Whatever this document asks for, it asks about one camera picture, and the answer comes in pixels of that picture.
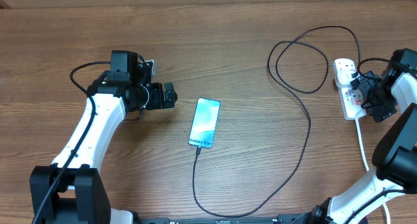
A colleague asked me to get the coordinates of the Samsung Galaxy smartphone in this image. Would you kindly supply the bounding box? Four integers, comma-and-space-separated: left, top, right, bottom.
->
188, 98, 221, 148

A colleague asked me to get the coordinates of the black USB charging cable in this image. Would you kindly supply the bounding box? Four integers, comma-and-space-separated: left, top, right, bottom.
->
192, 25, 362, 218

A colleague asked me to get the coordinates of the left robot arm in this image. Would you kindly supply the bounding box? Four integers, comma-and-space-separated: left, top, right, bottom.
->
29, 50, 178, 223

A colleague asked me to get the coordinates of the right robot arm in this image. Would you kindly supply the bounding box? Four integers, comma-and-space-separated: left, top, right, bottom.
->
290, 48, 416, 223

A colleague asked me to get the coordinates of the white charger plug adapter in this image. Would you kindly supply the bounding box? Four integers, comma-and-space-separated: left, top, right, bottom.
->
335, 70, 359, 88

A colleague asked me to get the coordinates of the white power strip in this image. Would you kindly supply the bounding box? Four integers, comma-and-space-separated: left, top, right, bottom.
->
332, 58, 366, 120

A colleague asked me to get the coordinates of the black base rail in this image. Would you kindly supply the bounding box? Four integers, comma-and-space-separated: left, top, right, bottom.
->
110, 209, 369, 224

